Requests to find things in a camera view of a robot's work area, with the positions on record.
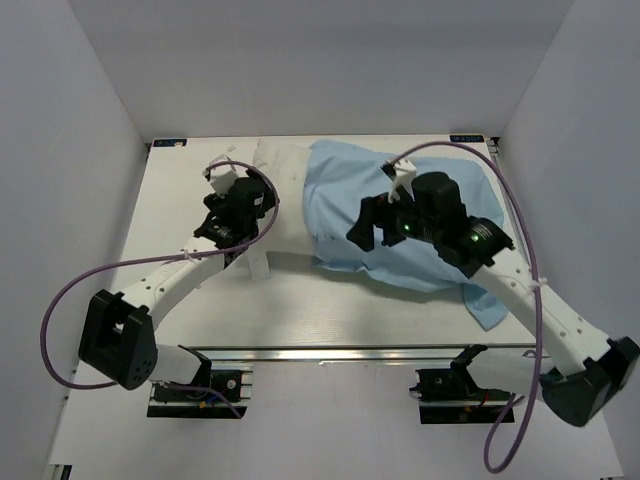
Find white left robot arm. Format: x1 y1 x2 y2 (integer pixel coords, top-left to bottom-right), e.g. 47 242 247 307
79 174 276 399

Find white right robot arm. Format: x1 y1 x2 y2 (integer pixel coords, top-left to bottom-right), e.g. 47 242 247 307
346 165 639 427

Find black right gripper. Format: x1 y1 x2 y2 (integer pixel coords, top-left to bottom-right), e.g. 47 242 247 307
345 184 438 252

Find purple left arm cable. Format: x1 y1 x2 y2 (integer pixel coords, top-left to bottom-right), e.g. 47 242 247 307
39 159 281 419

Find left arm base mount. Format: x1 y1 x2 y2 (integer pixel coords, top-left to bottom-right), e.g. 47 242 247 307
147 346 253 420

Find white pillow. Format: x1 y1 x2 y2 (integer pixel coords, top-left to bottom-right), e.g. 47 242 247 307
245 138 313 280

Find aluminium front table rail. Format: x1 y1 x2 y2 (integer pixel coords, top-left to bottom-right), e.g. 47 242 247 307
189 344 541 366

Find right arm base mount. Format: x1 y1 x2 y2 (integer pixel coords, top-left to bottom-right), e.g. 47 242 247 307
409 347 511 425

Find blue green satin pillowcase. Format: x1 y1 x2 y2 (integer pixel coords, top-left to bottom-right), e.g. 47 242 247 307
303 140 507 331

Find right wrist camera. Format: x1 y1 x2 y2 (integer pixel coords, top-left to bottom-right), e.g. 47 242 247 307
381 159 417 203

